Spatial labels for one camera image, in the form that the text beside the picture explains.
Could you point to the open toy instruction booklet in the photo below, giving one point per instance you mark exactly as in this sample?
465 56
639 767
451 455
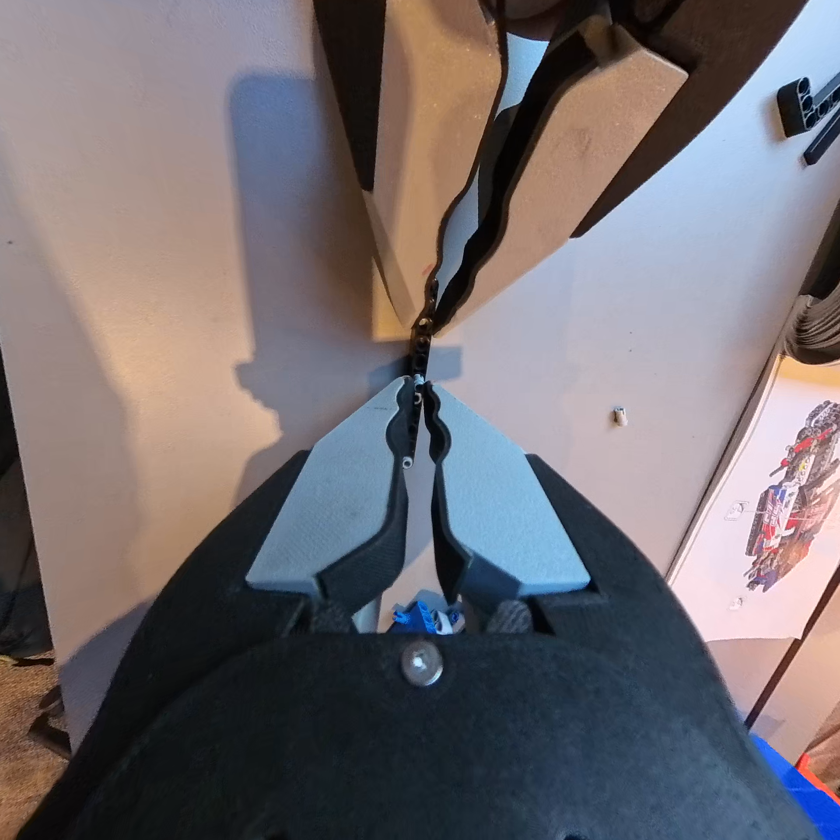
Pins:
754 558

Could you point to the black angled toy beam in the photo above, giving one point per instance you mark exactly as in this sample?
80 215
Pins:
797 105

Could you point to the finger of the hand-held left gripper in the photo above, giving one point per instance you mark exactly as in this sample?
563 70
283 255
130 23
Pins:
590 131
426 98

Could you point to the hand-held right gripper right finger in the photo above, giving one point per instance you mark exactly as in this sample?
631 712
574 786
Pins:
505 518

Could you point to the black straight toy bar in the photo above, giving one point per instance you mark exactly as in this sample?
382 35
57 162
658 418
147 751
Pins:
823 144

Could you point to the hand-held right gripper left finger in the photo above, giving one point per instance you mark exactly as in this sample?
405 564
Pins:
328 518

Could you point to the blue plastic bin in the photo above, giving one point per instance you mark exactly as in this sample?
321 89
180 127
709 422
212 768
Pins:
807 807

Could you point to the blue toy connector piece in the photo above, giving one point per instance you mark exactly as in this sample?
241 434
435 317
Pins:
413 620

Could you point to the long black toy beam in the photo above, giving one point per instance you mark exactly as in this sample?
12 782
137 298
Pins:
420 351

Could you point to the grey desk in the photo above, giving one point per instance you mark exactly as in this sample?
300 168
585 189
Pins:
623 315

